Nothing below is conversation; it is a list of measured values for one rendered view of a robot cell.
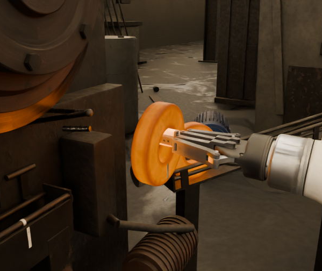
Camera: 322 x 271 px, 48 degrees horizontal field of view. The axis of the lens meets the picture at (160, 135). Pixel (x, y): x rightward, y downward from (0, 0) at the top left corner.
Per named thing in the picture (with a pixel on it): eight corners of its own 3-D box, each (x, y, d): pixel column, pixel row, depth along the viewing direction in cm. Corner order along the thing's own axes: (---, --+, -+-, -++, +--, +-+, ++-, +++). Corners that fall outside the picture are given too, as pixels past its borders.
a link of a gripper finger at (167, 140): (184, 146, 65) (177, 151, 63) (159, 140, 68) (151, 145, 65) (184, 138, 65) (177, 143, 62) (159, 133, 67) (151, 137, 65)
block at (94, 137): (64, 229, 89) (55, 135, 82) (84, 214, 96) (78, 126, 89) (99, 240, 85) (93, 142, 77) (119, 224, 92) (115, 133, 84)
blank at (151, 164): (128, 118, 60) (145, 121, 58) (170, 91, 72) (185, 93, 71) (131, 197, 66) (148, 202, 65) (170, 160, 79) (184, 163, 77)
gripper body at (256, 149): (262, 190, 57) (206, 176, 61) (273, 171, 64) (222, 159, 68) (269, 145, 55) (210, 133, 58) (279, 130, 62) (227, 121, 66)
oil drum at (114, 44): (66, 131, 355) (58, 36, 327) (102, 117, 405) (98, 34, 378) (117, 140, 329) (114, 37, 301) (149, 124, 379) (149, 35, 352)
